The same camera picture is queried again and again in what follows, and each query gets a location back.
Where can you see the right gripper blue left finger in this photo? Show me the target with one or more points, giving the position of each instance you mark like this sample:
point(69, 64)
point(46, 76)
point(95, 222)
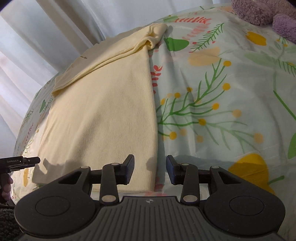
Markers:
point(118, 173)

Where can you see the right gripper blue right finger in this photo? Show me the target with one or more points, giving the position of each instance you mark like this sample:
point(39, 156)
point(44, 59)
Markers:
point(181, 173)

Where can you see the cream knit sweater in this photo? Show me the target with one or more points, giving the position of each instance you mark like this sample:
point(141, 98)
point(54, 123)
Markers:
point(103, 110)

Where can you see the person's left hand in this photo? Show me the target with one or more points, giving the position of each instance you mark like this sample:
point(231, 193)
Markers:
point(6, 182)

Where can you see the purple plush toy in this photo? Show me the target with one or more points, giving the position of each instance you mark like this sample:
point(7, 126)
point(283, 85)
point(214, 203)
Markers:
point(278, 13)

